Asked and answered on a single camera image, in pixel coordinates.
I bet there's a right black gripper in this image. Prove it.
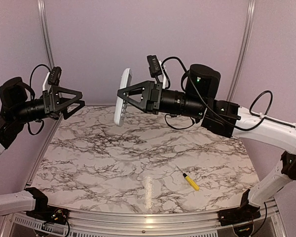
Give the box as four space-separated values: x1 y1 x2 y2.
118 79 208 118

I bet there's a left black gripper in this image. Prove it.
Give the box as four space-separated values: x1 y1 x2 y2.
11 84 84 124

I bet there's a white remote control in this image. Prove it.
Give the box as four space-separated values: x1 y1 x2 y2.
113 68 135 127

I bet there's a yellow handled screwdriver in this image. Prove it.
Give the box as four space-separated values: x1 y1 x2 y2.
177 166 200 191

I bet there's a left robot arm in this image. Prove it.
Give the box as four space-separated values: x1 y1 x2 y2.
0 77 85 225

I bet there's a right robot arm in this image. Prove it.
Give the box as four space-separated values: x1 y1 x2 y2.
114 62 296 221

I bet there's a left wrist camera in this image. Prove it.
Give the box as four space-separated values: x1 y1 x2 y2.
42 66 62 91

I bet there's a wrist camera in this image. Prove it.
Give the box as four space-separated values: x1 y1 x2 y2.
42 66 62 91
147 55 169 89

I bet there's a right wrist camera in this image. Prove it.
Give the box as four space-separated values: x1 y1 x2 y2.
147 55 169 89

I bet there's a left aluminium frame post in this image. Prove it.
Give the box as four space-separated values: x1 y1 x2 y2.
37 0 55 68

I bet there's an aluminium frame post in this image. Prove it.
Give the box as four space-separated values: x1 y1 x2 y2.
37 0 55 68
226 0 257 101

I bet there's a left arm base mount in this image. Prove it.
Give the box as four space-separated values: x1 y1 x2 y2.
25 187 70 237

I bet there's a front aluminium rail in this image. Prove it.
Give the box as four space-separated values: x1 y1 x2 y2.
8 209 278 237

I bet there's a right aluminium frame post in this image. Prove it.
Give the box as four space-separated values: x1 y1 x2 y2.
226 0 257 101

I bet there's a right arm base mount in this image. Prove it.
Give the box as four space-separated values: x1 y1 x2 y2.
218 189 267 237

